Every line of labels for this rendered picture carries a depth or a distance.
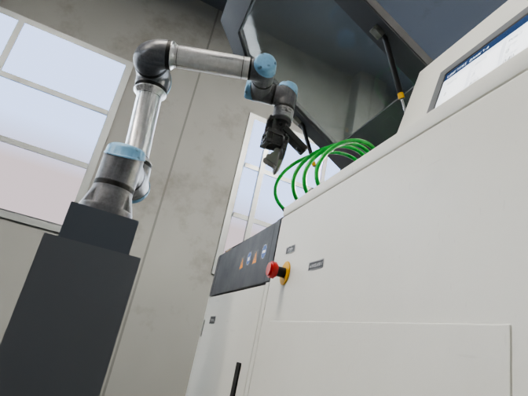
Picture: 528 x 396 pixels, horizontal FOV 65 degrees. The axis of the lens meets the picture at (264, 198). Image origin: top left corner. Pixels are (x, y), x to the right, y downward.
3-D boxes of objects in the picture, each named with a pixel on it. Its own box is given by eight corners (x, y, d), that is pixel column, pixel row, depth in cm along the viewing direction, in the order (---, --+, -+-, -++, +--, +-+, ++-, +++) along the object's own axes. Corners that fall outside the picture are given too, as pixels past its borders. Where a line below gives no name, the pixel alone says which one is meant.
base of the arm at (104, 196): (76, 203, 110) (89, 170, 114) (75, 214, 123) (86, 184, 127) (133, 220, 115) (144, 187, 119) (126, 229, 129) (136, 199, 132)
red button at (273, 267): (262, 281, 90) (266, 258, 91) (279, 286, 91) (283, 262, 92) (269, 280, 85) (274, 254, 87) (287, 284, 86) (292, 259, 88)
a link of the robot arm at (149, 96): (100, 189, 128) (137, 45, 146) (112, 204, 142) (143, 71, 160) (141, 195, 129) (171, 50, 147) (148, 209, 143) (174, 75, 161)
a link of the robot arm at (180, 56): (132, 23, 136) (279, 48, 139) (137, 45, 146) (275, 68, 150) (123, 52, 132) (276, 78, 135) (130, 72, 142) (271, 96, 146)
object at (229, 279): (210, 295, 158) (220, 254, 163) (221, 298, 159) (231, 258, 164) (263, 283, 101) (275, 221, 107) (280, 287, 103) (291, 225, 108)
